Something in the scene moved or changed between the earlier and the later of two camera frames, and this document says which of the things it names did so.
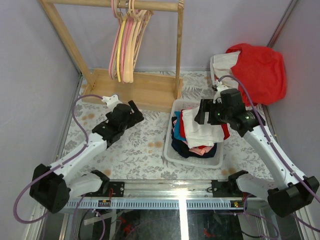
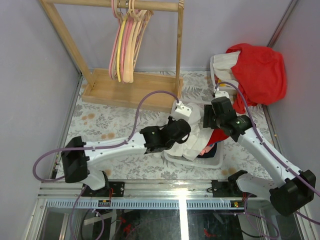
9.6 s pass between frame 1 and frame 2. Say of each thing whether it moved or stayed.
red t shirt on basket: stayed
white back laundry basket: stayed
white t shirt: moved
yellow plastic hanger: stayed
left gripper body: moved
